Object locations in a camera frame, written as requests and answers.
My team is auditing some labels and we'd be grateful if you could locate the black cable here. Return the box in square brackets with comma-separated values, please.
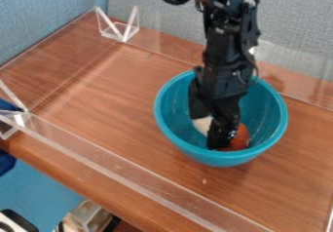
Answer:
[236, 52, 261, 86]

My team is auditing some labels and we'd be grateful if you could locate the clear acrylic corner bracket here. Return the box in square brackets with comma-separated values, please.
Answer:
[94, 6, 140, 43]

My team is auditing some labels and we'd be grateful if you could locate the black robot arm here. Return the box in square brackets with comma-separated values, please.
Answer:
[164, 0, 260, 149]

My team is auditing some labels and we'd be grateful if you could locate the blue cloth object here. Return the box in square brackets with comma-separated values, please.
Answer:
[0, 98, 24, 177]

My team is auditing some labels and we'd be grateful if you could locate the clear acrylic barrier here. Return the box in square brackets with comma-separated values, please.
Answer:
[0, 80, 272, 232]
[129, 29, 333, 110]

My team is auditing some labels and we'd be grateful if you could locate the blue plastic bowl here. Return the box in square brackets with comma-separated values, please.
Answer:
[153, 71, 289, 168]

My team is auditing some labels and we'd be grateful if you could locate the brown and white mushroom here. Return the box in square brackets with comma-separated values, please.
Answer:
[192, 116, 250, 151]

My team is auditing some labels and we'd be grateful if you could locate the clear acrylic back barrier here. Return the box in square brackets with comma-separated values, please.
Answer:
[129, 29, 333, 110]

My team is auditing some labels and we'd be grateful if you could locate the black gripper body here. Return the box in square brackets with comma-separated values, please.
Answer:
[192, 53, 256, 120]

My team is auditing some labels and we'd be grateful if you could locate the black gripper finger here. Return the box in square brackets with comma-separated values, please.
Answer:
[206, 119, 240, 150]
[189, 83, 210, 120]

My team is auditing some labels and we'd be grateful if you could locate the clear acrylic front barrier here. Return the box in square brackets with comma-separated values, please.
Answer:
[0, 80, 272, 232]

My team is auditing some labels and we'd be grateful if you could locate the metal frame under table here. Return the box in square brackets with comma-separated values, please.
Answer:
[53, 200, 113, 232]

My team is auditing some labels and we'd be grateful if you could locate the black and white object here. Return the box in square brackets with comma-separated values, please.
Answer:
[0, 210, 38, 232]

